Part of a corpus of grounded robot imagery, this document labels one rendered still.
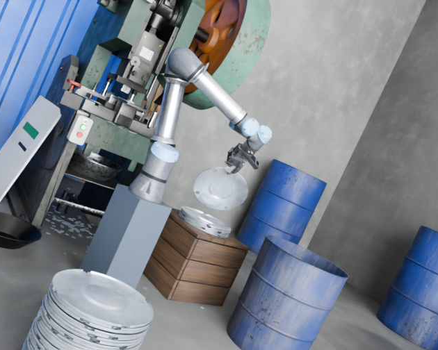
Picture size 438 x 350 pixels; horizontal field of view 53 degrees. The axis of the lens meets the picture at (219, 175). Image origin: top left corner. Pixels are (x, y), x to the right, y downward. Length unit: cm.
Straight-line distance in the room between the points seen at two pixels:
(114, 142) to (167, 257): 67
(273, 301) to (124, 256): 66
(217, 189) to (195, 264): 42
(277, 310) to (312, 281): 19
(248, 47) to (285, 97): 226
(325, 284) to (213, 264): 59
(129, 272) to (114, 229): 20
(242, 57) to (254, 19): 21
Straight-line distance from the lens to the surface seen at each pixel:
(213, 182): 232
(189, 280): 222
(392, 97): 559
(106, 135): 239
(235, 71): 249
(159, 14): 263
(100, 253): 190
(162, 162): 181
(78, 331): 119
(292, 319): 201
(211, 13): 300
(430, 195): 489
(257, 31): 253
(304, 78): 483
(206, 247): 218
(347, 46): 520
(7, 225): 228
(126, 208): 182
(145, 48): 256
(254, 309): 204
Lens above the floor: 77
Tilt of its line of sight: 3 degrees down
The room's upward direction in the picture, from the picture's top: 25 degrees clockwise
